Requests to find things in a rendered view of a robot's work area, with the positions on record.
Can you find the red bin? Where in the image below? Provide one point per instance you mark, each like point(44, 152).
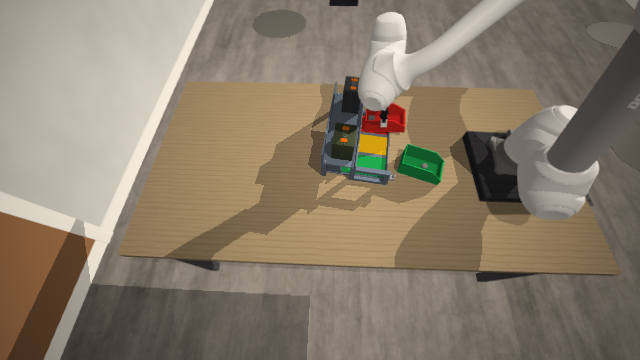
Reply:
point(397, 114)

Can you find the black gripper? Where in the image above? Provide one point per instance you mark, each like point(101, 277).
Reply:
point(384, 117)

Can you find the green bin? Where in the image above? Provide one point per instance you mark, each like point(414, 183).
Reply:
point(416, 156)

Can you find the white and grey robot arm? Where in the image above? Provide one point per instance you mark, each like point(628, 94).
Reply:
point(552, 182)

